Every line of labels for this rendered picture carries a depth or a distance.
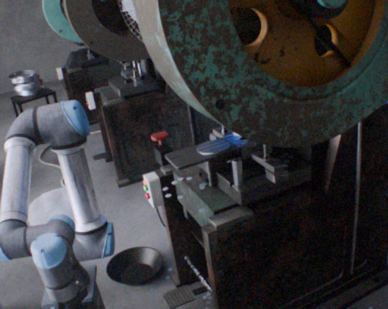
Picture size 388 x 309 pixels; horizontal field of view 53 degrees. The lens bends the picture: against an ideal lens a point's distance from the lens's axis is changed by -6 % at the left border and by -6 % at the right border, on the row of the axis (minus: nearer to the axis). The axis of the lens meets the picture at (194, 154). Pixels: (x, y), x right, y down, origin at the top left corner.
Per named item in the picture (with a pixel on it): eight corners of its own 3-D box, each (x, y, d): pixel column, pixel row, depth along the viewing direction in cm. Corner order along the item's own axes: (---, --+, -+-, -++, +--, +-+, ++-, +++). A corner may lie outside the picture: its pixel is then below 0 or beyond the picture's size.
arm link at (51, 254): (65, 226, 90) (59, 249, 82) (78, 264, 94) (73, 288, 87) (32, 232, 89) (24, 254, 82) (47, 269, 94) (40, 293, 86)
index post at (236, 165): (237, 186, 137) (234, 161, 133) (233, 183, 140) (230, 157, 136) (244, 184, 138) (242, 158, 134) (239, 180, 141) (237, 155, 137)
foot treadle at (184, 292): (172, 316, 164) (170, 307, 162) (164, 302, 173) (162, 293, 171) (289, 265, 183) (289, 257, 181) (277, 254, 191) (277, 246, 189)
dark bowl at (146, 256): (117, 301, 192) (113, 290, 189) (103, 268, 218) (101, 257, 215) (173, 280, 201) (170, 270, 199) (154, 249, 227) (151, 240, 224)
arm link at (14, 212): (1, 106, 118) (-21, 251, 89) (34, 98, 119) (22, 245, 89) (15, 130, 128) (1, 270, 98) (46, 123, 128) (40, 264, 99)
